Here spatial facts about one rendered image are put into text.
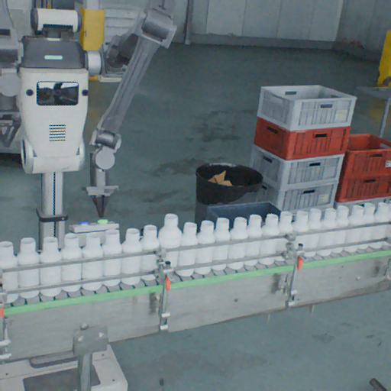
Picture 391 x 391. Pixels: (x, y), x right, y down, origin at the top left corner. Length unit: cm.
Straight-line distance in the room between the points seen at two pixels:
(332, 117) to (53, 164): 256
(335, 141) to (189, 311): 274
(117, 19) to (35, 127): 905
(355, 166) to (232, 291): 294
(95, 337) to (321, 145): 285
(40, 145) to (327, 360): 194
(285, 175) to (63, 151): 228
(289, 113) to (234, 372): 185
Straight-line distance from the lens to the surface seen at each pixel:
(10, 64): 144
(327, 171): 430
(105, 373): 246
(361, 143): 511
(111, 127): 168
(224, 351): 305
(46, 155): 203
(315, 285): 197
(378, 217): 206
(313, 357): 315
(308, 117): 398
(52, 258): 151
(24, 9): 501
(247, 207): 240
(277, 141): 403
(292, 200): 418
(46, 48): 202
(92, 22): 910
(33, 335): 161
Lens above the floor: 188
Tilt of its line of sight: 23 degrees down
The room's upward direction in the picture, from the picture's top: 6 degrees clockwise
